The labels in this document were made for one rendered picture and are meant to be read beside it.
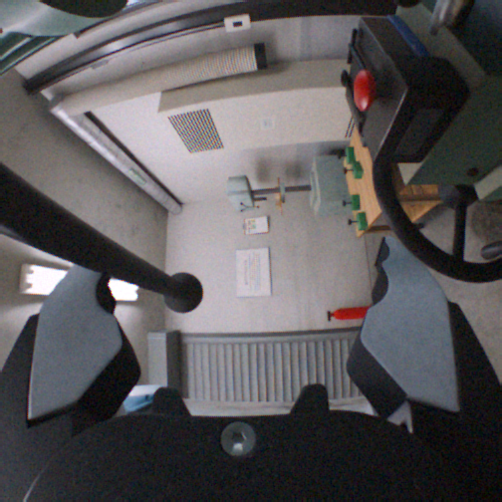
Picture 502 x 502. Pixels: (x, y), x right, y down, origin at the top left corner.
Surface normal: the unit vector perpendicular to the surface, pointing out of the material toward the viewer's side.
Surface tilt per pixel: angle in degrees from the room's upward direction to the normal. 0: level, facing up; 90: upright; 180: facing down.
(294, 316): 90
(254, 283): 90
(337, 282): 90
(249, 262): 90
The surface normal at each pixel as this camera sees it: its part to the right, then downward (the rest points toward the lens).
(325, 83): -0.14, -0.22
